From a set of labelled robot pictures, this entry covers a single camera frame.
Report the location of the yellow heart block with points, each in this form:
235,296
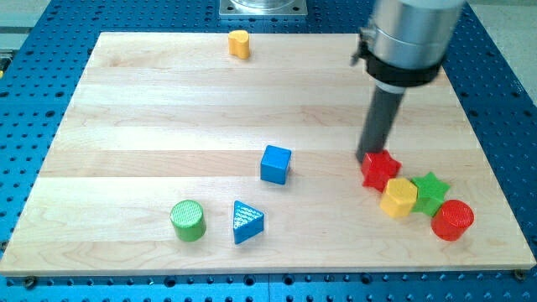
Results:
239,44

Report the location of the red star block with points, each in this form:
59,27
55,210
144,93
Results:
378,168

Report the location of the wooden board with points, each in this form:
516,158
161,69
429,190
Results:
158,118

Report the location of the blue triangle block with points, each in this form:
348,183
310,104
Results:
247,222

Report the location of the red cylinder block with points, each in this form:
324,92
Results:
452,220

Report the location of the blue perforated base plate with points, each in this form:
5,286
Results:
491,65

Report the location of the yellow hexagon block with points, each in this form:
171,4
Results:
399,197

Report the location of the blue cube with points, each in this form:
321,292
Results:
275,164

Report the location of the green cylinder block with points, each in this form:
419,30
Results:
188,220

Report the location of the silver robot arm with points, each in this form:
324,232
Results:
403,46

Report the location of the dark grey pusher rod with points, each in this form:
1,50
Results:
382,111

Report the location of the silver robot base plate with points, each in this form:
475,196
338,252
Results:
262,7

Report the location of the green star block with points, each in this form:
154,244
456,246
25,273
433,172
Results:
430,194

